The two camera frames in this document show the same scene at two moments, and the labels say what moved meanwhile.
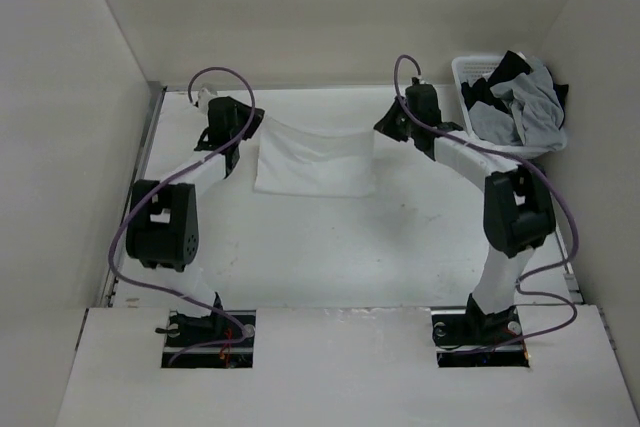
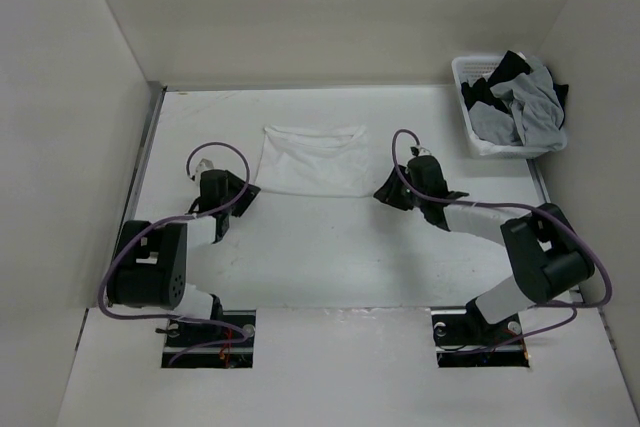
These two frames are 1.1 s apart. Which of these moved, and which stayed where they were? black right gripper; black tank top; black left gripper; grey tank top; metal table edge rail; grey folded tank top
Moved: black left gripper; black right gripper
Stayed: metal table edge rail; black tank top; grey tank top; grey folded tank top
